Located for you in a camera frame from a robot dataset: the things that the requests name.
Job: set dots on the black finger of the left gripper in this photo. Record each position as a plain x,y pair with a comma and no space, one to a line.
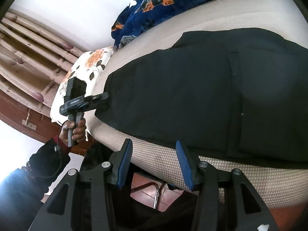
100,101

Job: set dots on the person's left hand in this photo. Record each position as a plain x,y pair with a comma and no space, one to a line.
72,133

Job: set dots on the person's left forearm dark sleeve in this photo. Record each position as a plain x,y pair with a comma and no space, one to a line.
41,170

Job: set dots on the white floral pillow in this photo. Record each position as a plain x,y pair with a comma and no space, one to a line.
86,71

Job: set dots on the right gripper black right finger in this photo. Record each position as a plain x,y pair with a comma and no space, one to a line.
189,162

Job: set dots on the beige patterned curtain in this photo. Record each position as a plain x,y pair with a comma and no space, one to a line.
34,62

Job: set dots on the black pants with orange lining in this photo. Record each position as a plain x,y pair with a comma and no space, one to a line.
238,95

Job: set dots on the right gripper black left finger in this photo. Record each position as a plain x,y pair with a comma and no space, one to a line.
120,162

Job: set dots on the brown wooden bed frame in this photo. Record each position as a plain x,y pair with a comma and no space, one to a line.
27,121

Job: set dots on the metal chair frame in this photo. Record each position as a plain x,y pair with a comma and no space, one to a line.
149,194

